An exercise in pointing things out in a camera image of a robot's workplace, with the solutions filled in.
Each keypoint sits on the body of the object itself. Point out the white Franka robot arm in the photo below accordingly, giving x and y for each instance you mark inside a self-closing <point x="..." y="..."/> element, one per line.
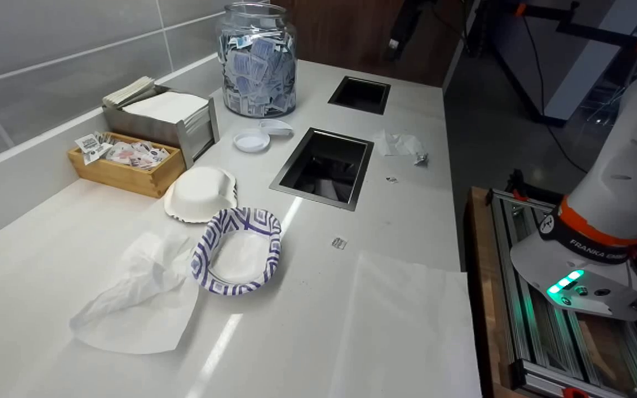
<point x="612" y="185"/>

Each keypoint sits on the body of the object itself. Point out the steel rimmed counter bin opening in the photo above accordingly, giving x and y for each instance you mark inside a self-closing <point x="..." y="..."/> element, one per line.
<point x="358" y="93"/>
<point x="325" y="168"/>

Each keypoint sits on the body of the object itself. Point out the crumpled white tissue paper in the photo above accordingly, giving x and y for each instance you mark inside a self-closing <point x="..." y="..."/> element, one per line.
<point x="138" y="301"/>

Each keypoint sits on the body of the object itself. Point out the small flat foil square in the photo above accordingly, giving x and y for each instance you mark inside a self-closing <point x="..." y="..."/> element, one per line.
<point x="338" y="242"/>

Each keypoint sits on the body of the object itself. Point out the small paper scrap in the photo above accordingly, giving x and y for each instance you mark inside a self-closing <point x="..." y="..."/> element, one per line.
<point x="389" y="178"/>

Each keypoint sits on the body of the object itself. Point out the small white bowl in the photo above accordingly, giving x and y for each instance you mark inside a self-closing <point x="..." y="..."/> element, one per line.
<point x="279" y="132"/>

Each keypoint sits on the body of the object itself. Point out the clear plastic lid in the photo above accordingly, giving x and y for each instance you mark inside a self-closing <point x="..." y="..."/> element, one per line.
<point x="251" y="142"/>

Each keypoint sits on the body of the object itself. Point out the crumpled white paper wrapper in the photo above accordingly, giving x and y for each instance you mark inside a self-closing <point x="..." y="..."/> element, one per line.
<point x="400" y="144"/>

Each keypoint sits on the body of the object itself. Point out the blue patterned paper plate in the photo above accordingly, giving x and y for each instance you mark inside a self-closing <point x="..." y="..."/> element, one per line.
<point x="210" y="244"/>

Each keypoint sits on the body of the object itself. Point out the glass jar of packets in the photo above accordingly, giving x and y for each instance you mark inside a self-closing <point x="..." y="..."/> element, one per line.
<point x="257" y="62"/>

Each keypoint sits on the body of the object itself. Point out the large flat translucent paper sheet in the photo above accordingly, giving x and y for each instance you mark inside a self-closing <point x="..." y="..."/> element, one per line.
<point x="408" y="333"/>

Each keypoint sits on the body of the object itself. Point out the dark wood cabinet panel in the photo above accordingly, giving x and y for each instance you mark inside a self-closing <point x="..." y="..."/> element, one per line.
<point x="355" y="35"/>

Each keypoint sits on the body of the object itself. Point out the metal napkin dispenser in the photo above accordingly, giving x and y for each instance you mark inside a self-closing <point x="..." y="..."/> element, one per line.
<point x="164" y="113"/>

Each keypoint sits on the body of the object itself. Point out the wooden robot platform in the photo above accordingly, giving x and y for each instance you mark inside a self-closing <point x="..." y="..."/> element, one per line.
<point x="485" y="295"/>

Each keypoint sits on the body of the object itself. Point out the wooden tray of packets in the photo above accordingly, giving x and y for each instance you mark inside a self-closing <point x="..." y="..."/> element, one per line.
<point x="121" y="168"/>

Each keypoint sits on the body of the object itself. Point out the white board panel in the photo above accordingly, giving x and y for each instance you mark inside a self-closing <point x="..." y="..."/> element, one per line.
<point x="598" y="62"/>

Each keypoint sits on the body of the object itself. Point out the black stand with orange clamps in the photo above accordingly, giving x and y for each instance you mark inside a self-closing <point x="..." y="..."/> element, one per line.
<point x="591" y="31"/>

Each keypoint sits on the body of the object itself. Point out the aluminium extrusion frame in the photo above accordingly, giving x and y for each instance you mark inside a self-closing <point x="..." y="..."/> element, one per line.
<point x="525" y="323"/>

